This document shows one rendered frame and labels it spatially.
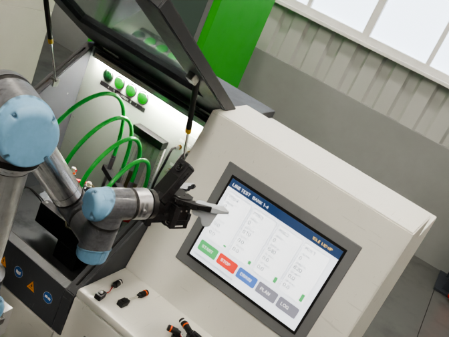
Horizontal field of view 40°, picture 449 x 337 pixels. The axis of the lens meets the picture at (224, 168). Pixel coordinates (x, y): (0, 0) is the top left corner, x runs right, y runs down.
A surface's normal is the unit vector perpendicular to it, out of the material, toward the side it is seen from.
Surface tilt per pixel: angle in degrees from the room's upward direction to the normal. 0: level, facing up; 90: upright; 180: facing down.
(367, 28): 90
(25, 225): 0
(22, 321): 90
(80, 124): 90
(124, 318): 0
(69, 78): 90
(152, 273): 76
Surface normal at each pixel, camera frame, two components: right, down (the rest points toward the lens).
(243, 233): -0.40, -0.05
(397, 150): -0.43, 0.20
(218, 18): 0.77, 0.52
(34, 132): 0.59, 0.42
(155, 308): 0.38, -0.84
